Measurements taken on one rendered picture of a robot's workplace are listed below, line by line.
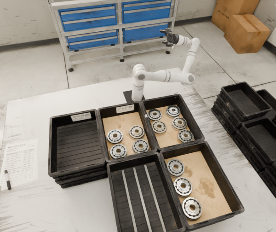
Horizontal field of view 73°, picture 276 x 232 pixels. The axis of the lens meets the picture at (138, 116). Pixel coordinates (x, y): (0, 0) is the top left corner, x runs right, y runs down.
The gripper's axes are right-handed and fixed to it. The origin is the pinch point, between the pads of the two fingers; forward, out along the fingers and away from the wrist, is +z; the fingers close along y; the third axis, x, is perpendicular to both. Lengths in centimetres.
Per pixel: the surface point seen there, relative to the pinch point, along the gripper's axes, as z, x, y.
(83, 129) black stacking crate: 56, 22, 68
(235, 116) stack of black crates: -85, 16, 58
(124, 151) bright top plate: 35, 2, 85
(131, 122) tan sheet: 25, 12, 65
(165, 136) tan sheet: 6, -1, 77
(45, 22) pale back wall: 92, 193, -139
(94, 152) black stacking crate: 51, 12, 84
